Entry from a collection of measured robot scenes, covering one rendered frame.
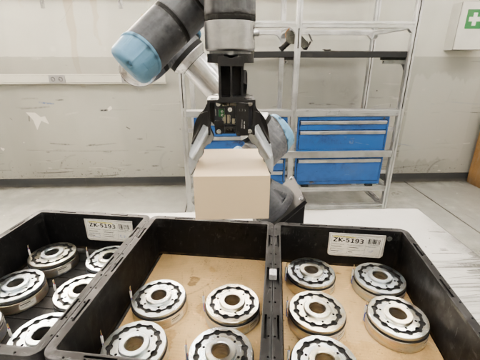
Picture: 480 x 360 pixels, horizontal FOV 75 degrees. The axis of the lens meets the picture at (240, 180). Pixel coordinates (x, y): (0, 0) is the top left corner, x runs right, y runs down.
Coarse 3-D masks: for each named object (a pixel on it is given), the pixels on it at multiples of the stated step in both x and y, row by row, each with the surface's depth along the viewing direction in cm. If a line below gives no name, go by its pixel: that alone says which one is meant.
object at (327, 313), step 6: (312, 300) 59; (318, 300) 59; (306, 306) 57; (324, 306) 57; (306, 312) 56; (312, 312) 56; (324, 312) 56; (330, 312) 56; (318, 318) 55; (324, 318) 55
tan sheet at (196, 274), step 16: (176, 256) 78; (192, 256) 78; (160, 272) 72; (176, 272) 72; (192, 272) 72; (208, 272) 72; (224, 272) 72; (240, 272) 72; (256, 272) 72; (192, 288) 67; (208, 288) 67; (256, 288) 67; (192, 304) 63; (128, 320) 59; (192, 320) 59; (176, 336) 55; (192, 336) 55; (256, 336) 55; (176, 352) 52; (256, 352) 52
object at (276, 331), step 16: (288, 224) 73; (304, 224) 73; (320, 224) 73; (432, 272) 56; (448, 288) 52; (272, 304) 49; (272, 320) 46; (464, 320) 46; (272, 336) 43; (272, 352) 41
